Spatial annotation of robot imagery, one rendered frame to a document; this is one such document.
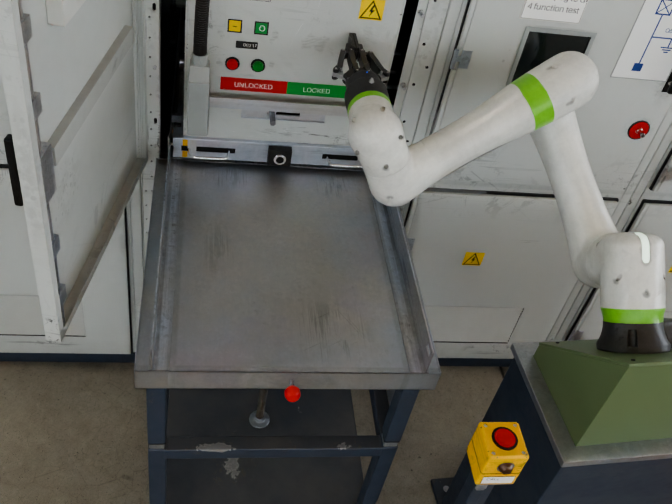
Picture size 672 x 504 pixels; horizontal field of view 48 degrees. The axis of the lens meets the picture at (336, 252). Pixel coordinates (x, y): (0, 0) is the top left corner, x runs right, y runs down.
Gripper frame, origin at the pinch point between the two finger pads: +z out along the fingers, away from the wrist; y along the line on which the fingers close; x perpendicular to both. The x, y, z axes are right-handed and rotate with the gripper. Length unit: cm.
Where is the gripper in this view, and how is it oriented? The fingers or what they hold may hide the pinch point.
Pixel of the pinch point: (353, 45)
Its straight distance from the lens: 180.1
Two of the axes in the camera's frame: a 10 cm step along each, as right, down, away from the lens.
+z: -1.1, -7.0, 7.1
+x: 1.5, -7.2, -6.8
